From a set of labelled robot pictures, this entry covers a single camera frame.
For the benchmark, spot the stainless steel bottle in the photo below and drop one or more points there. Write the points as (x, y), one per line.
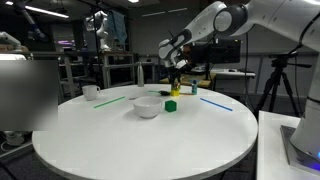
(140, 75)

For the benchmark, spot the dark overhead robot arm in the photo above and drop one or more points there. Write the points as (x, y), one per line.
(31, 23)

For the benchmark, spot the ceiling strip light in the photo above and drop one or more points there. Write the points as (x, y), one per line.
(46, 12)

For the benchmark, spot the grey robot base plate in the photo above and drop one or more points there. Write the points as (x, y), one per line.
(296, 153)

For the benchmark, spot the yellow block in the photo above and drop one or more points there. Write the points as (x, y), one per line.
(175, 93)

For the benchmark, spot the blue hanging cloth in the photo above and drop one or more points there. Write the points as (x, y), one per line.
(117, 26)

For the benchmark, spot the long blue straw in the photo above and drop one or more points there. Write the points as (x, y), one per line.
(216, 104)

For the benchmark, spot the white bowl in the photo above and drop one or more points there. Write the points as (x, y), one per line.
(147, 107)

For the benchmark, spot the long green straw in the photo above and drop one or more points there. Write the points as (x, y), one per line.
(109, 102)

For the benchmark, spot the wooden table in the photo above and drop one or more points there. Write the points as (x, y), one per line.
(196, 80)

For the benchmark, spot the metal frame workbench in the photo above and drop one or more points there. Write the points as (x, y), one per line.
(110, 65)

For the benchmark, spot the black marker pen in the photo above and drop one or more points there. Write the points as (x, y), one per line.
(133, 98)

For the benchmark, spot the small black clip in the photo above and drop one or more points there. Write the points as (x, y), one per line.
(164, 93)

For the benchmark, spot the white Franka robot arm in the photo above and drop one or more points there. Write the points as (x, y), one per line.
(293, 20)

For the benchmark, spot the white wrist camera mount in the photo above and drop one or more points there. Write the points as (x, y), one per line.
(181, 64)

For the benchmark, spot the black camera tripod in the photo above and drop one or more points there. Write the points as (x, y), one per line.
(276, 80)

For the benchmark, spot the wide black monitor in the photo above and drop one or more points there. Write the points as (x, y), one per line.
(223, 51)

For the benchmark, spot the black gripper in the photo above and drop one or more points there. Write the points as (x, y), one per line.
(175, 74)

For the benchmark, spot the short green straw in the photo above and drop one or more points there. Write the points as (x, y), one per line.
(153, 91)

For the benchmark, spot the green cube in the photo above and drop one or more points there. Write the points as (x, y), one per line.
(170, 106)

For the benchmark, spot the orange straw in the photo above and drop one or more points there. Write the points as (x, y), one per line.
(186, 94)

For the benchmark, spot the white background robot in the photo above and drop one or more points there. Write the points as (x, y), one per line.
(101, 30)

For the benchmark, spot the white robot mounting table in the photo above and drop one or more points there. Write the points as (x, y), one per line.
(270, 150)

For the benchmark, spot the white desk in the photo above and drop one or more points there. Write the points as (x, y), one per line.
(233, 72)

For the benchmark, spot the blue-capped sanitizer bottle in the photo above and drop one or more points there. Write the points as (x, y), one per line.
(194, 88)

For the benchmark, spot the white mug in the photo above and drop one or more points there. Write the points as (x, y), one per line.
(90, 92)

